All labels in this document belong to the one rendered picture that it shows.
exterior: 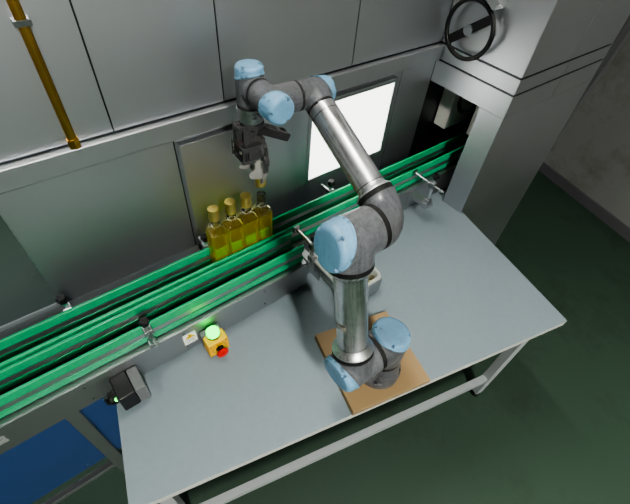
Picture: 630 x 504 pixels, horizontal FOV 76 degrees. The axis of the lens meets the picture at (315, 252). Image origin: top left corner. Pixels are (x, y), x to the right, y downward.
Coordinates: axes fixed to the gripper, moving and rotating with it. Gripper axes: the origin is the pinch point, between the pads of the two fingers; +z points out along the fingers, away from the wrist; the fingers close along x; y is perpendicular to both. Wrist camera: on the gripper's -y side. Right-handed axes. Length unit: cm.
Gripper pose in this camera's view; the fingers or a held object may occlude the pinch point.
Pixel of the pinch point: (260, 176)
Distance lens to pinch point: 130.5
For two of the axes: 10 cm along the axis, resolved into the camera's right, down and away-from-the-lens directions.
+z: -0.7, 6.7, 7.4
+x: 5.8, 6.3, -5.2
